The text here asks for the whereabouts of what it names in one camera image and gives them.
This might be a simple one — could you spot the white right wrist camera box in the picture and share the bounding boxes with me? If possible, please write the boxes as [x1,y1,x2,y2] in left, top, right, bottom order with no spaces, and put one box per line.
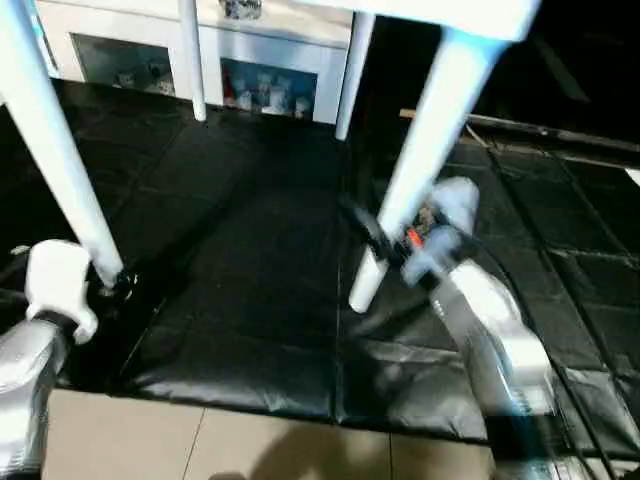
[425,178,481,241]

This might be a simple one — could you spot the white cabinet with glass doors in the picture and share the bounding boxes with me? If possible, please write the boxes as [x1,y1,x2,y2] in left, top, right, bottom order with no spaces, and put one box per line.
[35,0,353,123]

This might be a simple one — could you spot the grey bundle of small items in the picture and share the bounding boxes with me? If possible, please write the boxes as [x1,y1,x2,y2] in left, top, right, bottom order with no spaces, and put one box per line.
[222,0,263,21]

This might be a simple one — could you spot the black work mat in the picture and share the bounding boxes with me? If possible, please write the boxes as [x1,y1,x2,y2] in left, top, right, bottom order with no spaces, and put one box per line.
[0,80,640,441]

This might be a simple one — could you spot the white plastic table leg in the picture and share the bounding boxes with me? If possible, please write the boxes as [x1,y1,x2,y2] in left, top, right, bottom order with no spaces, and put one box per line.
[347,25,501,314]
[333,10,377,141]
[177,0,209,123]
[0,0,128,291]

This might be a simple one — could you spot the crumpled black plastic sheet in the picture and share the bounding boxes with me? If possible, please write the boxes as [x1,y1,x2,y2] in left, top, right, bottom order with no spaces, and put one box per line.
[340,150,640,441]

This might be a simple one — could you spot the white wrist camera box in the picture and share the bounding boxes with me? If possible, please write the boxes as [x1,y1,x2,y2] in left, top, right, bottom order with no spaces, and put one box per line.
[425,178,481,241]
[25,240,101,346]

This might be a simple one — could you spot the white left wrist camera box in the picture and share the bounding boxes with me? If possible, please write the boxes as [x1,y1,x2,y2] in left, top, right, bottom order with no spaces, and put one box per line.
[25,240,101,346]

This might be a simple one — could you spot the dark low furniture silver edge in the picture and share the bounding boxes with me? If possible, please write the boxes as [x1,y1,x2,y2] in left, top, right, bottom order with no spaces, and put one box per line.
[400,108,640,156]

